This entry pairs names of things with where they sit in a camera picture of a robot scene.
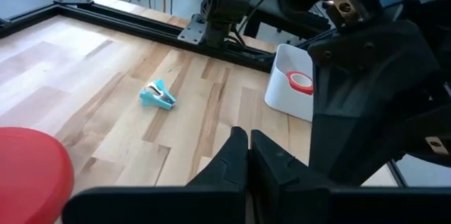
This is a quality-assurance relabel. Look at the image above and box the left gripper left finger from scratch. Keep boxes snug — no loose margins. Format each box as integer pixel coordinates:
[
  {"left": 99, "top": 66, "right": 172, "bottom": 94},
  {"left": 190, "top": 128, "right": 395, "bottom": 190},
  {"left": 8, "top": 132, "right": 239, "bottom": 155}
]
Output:
[{"left": 186, "top": 126, "right": 249, "bottom": 187}]

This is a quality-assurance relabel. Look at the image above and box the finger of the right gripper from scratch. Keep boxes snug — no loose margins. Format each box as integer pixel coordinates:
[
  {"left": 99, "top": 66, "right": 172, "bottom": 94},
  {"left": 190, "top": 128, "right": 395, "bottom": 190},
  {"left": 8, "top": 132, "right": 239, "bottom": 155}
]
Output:
[{"left": 309, "top": 19, "right": 442, "bottom": 187}]

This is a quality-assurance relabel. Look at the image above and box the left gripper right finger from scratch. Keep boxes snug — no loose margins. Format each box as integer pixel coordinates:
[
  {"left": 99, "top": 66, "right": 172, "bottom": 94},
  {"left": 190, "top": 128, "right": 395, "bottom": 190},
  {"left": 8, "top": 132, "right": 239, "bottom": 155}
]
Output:
[{"left": 250, "top": 129, "right": 330, "bottom": 188}]

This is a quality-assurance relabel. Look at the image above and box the red tape roll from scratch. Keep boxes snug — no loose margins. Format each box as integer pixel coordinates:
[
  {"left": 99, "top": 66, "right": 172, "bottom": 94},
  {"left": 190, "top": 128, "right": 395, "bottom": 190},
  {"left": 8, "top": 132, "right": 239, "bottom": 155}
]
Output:
[{"left": 285, "top": 71, "right": 314, "bottom": 96}]

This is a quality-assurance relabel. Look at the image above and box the light blue staple remover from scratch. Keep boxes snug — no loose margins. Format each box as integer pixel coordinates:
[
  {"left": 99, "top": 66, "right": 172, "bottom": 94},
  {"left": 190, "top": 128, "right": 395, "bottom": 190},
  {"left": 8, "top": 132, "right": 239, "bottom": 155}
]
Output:
[{"left": 139, "top": 78, "right": 177, "bottom": 111}]

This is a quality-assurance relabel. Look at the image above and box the white plain plastic bin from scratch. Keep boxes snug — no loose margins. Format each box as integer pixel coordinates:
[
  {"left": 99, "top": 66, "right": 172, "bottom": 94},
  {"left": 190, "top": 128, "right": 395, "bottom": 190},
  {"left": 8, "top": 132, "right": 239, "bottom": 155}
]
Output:
[{"left": 264, "top": 43, "right": 315, "bottom": 123}]

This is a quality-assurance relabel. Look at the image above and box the red desk lamp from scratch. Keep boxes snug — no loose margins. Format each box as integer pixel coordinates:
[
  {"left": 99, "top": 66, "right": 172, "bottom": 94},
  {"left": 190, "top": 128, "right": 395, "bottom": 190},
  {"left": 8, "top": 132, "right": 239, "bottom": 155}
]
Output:
[{"left": 0, "top": 127, "right": 75, "bottom": 224}]

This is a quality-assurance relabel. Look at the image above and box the black aluminium table frame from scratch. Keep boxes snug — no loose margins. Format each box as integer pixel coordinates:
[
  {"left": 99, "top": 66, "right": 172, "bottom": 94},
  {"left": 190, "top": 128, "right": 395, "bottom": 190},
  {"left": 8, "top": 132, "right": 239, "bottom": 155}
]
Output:
[{"left": 0, "top": 0, "right": 279, "bottom": 73}]

